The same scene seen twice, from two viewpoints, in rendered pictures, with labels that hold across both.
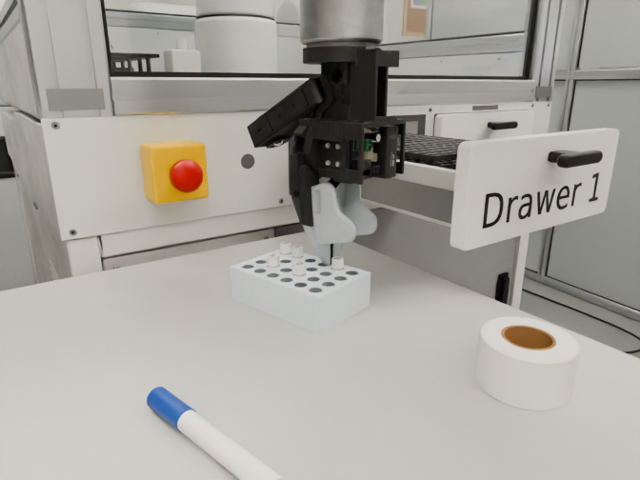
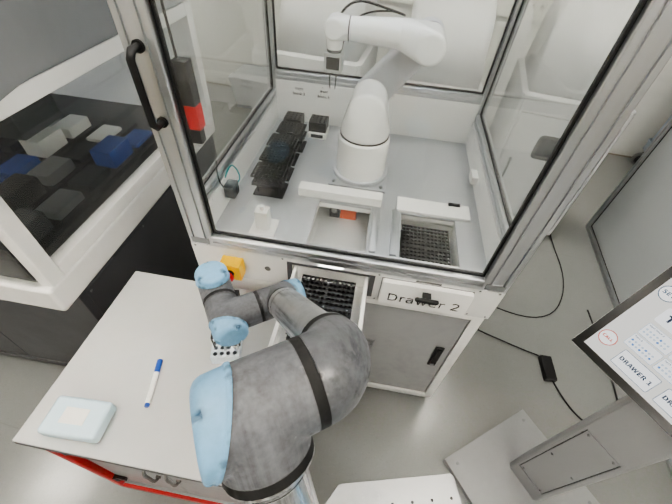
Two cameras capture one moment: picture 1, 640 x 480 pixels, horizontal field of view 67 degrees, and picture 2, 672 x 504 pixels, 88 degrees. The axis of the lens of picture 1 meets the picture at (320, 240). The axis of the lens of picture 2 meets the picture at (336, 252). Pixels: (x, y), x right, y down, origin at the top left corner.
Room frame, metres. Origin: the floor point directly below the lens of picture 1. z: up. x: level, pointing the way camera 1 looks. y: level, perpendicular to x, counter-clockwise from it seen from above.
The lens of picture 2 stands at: (0.28, -0.55, 1.79)
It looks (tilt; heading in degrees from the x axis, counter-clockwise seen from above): 47 degrees down; 40
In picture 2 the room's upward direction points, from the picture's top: 5 degrees clockwise
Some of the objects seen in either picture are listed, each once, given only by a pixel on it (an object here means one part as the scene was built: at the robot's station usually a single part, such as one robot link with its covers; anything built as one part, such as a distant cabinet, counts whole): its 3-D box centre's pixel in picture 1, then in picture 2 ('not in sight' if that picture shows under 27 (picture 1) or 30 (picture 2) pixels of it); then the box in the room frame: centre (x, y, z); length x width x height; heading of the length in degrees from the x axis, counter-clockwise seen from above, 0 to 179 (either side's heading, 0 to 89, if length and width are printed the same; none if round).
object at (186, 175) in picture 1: (185, 175); not in sight; (0.60, 0.17, 0.88); 0.04 x 0.03 x 0.04; 125
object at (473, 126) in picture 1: (486, 140); (424, 297); (1.00, -0.34, 0.87); 0.29 x 0.02 x 0.11; 125
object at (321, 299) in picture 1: (299, 286); (227, 341); (0.48, 0.02, 0.78); 0.12 x 0.08 x 0.04; 50
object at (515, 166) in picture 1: (543, 182); not in sight; (0.56, -0.26, 0.87); 0.29 x 0.02 x 0.11; 125
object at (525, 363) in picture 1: (524, 360); not in sight; (0.33, -0.16, 0.78); 0.07 x 0.07 x 0.04
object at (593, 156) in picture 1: (570, 157); not in sight; (0.54, -0.27, 0.91); 0.07 x 0.04 x 0.01; 125
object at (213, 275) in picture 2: not in sight; (215, 285); (0.48, -0.02, 1.11); 0.09 x 0.08 x 0.11; 70
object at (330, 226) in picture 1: (332, 228); not in sight; (0.46, -0.01, 0.85); 0.06 x 0.03 x 0.09; 49
